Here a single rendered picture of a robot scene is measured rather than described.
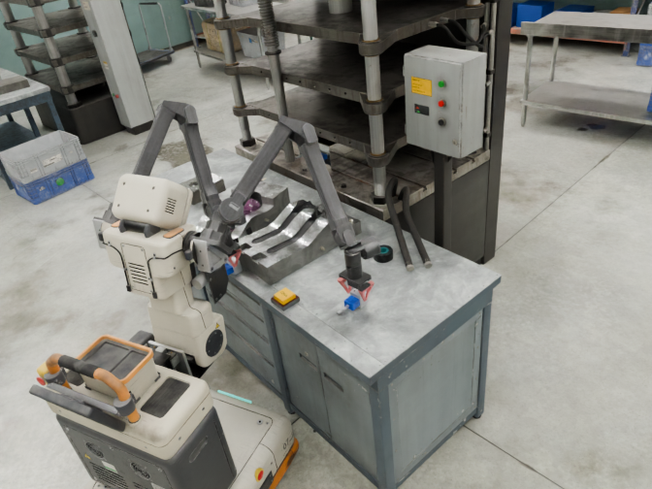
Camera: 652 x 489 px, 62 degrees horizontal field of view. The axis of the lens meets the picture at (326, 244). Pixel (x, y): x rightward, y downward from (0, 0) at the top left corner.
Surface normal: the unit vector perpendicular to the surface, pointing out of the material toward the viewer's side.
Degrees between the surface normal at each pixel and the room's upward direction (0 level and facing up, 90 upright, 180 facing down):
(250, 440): 0
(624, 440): 0
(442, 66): 90
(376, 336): 0
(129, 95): 90
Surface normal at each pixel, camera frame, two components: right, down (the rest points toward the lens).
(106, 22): 0.70, 0.33
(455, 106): -0.75, 0.44
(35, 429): -0.11, -0.83
